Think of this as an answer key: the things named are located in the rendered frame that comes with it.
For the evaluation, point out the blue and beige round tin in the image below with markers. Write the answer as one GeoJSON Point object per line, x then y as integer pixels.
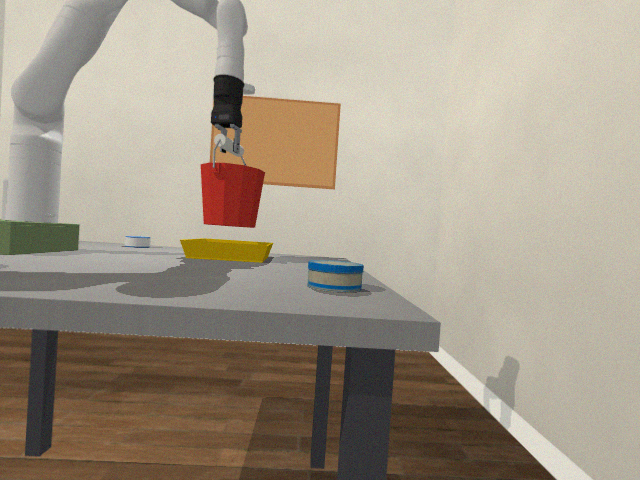
{"type": "Point", "coordinates": [335, 276]}

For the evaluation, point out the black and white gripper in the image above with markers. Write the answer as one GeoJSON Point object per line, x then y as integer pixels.
{"type": "Point", "coordinates": [228, 95]}

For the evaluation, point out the yellow square tray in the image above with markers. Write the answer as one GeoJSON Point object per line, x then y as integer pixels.
{"type": "Point", "coordinates": [230, 250]}

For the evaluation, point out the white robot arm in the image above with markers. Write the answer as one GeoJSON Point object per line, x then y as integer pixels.
{"type": "Point", "coordinates": [32, 190]}

